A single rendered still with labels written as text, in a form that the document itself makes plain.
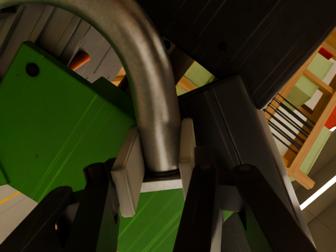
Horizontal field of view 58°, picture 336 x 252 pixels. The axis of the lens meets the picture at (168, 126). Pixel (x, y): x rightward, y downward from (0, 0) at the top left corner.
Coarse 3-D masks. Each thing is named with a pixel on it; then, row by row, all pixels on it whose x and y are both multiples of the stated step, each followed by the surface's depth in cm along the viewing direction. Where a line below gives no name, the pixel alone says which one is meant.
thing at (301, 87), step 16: (320, 48) 348; (192, 64) 300; (304, 64) 321; (320, 64) 336; (192, 80) 294; (208, 80) 345; (304, 80) 322; (320, 80) 323; (288, 96) 334; (304, 96) 320; (272, 112) 289; (288, 112) 294; (304, 112) 362; (320, 112) 332; (288, 128) 286; (304, 128) 341; (320, 128) 294; (304, 144) 283; (320, 144) 300; (288, 160) 309; (304, 160) 289; (288, 176) 284; (304, 176) 275
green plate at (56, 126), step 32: (32, 64) 22; (64, 64) 23; (0, 96) 23; (32, 96) 23; (64, 96) 23; (96, 96) 23; (128, 96) 30; (0, 128) 24; (32, 128) 24; (64, 128) 24; (96, 128) 23; (128, 128) 23; (0, 160) 25; (32, 160) 25; (64, 160) 25; (96, 160) 24; (32, 192) 26; (160, 192) 25; (128, 224) 26; (160, 224) 26
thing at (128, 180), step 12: (132, 132) 20; (132, 144) 19; (120, 156) 17; (132, 156) 18; (120, 168) 16; (132, 168) 17; (144, 168) 21; (120, 180) 16; (132, 180) 17; (120, 192) 16; (132, 192) 17; (120, 204) 16; (132, 204) 16
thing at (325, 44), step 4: (332, 32) 86; (328, 36) 86; (332, 36) 86; (324, 40) 86; (328, 40) 86; (332, 40) 86; (324, 44) 90; (328, 44) 87; (332, 44) 86; (328, 48) 91; (332, 48) 88; (332, 52) 92
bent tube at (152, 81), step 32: (0, 0) 18; (32, 0) 18; (64, 0) 17; (96, 0) 17; (128, 0) 18; (128, 32) 18; (128, 64) 18; (160, 64) 18; (160, 96) 19; (160, 128) 19; (160, 160) 20
